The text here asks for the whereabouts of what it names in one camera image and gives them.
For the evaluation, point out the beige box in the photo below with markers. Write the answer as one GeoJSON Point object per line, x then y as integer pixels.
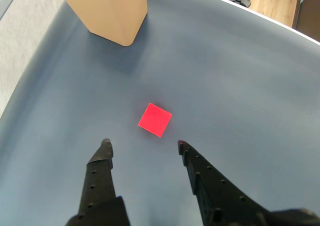
{"type": "Point", "coordinates": [112, 15]}

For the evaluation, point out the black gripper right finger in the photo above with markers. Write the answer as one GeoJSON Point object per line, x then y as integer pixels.
{"type": "Point", "coordinates": [220, 201]}

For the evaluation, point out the dark cabinet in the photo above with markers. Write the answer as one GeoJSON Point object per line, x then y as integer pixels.
{"type": "Point", "coordinates": [308, 13]}

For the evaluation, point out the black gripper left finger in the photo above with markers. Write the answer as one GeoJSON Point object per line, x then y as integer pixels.
{"type": "Point", "coordinates": [98, 186]}

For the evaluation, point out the dark grey table mat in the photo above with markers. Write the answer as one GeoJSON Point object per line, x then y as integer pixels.
{"type": "Point", "coordinates": [225, 85]}

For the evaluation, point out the red cube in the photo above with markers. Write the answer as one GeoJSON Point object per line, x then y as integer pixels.
{"type": "Point", "coordinates": [155, 120]}

